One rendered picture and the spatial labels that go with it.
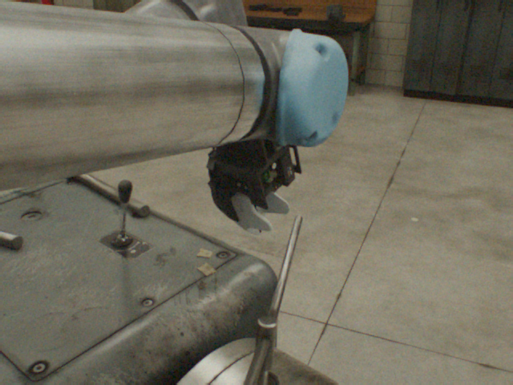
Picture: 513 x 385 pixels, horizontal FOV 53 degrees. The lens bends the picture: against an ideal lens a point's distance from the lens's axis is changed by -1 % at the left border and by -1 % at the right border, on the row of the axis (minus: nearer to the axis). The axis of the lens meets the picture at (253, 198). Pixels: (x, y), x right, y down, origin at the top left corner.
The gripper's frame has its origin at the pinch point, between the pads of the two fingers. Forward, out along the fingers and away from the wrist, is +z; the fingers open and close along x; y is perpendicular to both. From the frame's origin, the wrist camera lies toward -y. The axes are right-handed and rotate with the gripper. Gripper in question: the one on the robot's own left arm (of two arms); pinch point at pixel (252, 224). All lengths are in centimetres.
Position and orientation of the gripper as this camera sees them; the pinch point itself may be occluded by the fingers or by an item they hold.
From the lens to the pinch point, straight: 69.1
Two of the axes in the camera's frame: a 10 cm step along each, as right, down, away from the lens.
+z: 2.1, 7.3, 6.5
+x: 6.0, -6.2, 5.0
